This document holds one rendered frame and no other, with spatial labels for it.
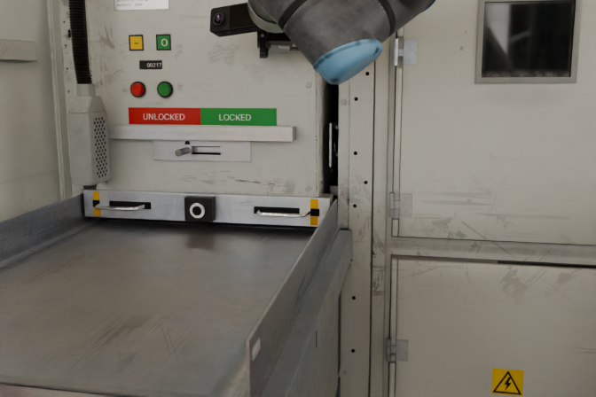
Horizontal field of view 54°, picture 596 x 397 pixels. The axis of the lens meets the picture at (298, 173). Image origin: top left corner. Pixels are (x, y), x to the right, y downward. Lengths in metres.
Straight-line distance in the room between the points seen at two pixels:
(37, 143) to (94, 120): 0.21
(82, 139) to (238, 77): 0.33
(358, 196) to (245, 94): 0.31
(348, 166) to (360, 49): 0.45
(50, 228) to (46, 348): 0.52
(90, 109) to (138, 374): 0.65
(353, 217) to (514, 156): 0.34
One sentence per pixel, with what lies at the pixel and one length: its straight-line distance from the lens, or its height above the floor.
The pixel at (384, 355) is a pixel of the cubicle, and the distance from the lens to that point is 1.31.
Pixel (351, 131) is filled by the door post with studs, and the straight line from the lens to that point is 1.19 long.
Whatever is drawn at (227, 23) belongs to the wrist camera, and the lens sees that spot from 1.02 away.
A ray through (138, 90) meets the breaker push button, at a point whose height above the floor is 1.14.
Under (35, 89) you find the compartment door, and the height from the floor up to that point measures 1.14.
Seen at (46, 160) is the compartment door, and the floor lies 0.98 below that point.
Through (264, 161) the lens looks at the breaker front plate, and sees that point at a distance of 1.18.
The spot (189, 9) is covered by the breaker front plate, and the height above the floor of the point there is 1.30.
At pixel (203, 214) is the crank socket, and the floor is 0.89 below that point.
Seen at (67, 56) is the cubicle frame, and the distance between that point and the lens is 1.39.
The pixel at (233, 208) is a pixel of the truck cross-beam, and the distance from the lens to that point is 1.21.
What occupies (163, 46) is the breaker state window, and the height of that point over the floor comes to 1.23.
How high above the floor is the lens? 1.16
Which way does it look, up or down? 9 degrees down
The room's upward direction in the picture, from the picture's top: straight up
